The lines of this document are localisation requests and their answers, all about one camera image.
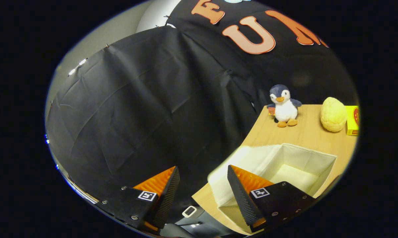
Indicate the beige fabric storage box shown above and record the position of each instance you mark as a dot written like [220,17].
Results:
[251,158]

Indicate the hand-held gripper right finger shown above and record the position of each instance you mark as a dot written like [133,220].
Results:
[241,198]

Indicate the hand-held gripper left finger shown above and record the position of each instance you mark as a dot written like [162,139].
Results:
[167,198]

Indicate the penguin plush toy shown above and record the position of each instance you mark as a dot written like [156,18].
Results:
[284,109]

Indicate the yellow book with red circle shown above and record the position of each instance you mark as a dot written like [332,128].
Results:
[351,120]

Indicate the yellow round plush bun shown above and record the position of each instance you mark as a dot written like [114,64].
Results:
[332,114]

